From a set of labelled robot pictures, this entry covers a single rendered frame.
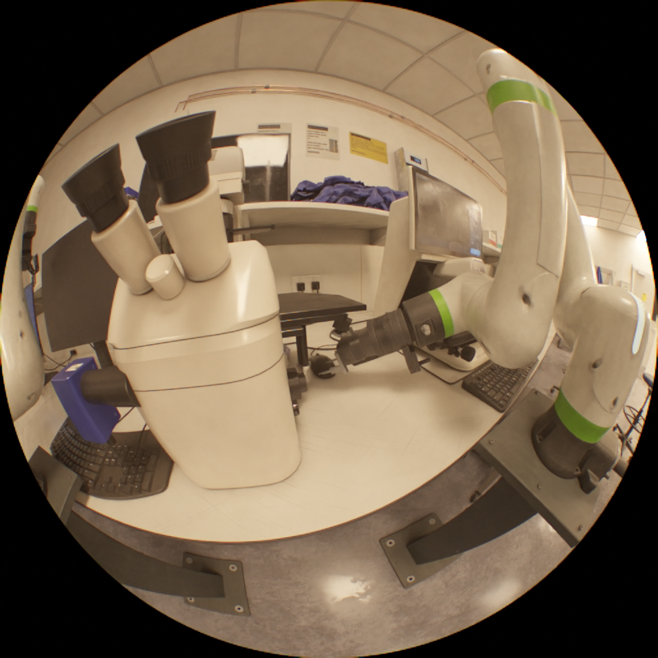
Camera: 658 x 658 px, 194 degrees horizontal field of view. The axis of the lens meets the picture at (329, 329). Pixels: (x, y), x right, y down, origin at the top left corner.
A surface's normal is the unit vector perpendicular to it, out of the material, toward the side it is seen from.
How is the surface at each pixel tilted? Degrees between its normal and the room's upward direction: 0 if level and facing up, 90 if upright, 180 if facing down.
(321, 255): 90
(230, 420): 91
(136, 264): 126
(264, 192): 86
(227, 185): 90
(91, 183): 134
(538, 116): 98
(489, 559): 0
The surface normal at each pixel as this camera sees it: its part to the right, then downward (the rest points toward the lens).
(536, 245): -0.80, 0.17
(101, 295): 0.33, 0.22
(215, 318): 0.24, -0.38
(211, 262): 0.66, 0.74
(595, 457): -0.96, -0.04
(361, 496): -0.03, -0.95
